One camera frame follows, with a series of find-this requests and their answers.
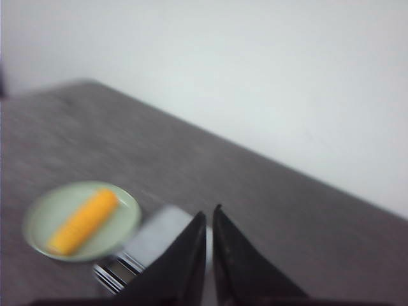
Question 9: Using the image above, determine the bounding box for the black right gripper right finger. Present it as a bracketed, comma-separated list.
[213, 205, 309, 305]

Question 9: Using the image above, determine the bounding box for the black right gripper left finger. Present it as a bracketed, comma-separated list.
[117, 212, 207, 305]

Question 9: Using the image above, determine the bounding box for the yellow corn cob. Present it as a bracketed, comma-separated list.
[47, 189, 119, 256]

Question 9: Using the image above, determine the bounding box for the silver digital kitchen scale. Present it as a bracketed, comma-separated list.
[94, 205, 212, 302]

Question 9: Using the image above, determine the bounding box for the pale green shallow plate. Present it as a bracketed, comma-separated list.
[22, 181, 142, 262]

